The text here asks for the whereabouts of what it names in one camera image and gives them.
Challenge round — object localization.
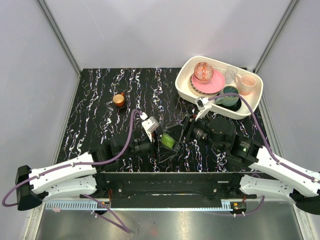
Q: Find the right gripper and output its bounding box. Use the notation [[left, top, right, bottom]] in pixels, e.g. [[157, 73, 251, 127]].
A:
[[163, 111, 225, 153]]

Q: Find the purple cable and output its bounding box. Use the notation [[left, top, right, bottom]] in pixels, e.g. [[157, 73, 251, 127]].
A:
[[199, 92, 320, 217], [1, 108, 148, 234]]

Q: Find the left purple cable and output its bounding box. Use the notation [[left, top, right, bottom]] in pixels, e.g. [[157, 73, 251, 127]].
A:
[[1, 108, 148, 234]]

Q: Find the clear glass cup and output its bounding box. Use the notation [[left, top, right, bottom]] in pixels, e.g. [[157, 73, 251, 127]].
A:
[[224, 66, 238, 86]]

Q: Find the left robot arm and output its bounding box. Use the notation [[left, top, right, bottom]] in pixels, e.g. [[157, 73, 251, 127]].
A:
[[15, 133, 176, 211]]

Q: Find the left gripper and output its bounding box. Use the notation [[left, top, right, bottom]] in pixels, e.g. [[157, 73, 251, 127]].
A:
[[119, 130, 177, 163]]

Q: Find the white rectangular tub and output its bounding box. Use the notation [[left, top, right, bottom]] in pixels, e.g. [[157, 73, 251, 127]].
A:
[[175, 56, 264, 120]]

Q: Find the black saucer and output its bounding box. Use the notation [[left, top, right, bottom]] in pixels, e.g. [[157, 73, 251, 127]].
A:
[[218, 96, 242, 112]]

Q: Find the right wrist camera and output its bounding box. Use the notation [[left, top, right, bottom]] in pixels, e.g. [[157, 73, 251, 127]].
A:
[[195, 97, 212, 121]]

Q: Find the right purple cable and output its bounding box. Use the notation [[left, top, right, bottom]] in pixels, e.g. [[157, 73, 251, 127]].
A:
[[199, 92, 320, 217]]

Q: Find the small orange cup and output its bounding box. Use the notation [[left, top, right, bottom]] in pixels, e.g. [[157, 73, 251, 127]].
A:
[[112, 92, 125, 108]]

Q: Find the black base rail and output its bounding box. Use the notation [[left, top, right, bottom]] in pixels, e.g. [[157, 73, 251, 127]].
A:
[[89, 172, 257, 199]]

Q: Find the patterned red bowl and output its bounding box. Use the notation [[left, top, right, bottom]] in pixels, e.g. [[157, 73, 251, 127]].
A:
[[193, 62, 214, 83]]

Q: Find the pink mug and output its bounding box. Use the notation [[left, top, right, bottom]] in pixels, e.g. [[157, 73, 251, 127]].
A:
[[235, 74, 257, 96]]

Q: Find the cream striped plate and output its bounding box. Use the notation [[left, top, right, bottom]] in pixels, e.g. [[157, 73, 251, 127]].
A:
[[188, 75, 219, 97]]

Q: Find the green pill bottle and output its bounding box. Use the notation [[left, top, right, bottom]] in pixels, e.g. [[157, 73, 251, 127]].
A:
[[161, 132, 175, 149]]

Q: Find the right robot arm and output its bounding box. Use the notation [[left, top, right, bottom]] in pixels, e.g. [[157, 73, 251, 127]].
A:
[[161, 116, 320, 215]]

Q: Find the pink plate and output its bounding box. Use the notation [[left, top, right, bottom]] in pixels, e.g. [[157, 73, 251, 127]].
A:
[[192, 70, 225, 94]]

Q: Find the teal ceramic mug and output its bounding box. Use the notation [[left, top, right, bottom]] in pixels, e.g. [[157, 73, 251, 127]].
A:
[[215, 85, 239, 107]]

